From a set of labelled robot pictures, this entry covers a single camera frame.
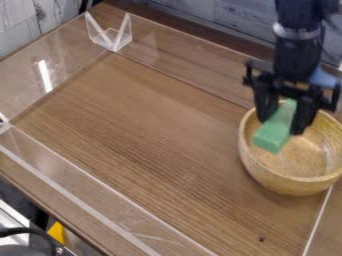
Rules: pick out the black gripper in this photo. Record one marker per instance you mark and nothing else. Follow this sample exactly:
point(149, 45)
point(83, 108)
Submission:
point(260, 71)

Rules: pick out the yellow tag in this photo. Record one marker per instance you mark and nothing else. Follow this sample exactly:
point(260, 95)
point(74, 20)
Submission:
point(57, 232)

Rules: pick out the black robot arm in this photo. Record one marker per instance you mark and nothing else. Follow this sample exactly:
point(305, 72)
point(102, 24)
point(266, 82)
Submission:
point(293, 75)

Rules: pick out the brown wooden bowl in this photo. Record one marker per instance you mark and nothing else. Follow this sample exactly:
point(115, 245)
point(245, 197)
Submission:
point(308, 166)

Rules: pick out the green rectangular block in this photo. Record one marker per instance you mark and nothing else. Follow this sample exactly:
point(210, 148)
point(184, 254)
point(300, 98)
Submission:
point(273, 134)

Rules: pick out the clear acrylic corner bracket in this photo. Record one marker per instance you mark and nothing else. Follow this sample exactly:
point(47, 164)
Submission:
point(110, 38)

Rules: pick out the clear acrylic tray wall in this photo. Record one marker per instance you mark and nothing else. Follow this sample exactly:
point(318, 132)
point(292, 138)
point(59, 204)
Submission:
point(117, 226)

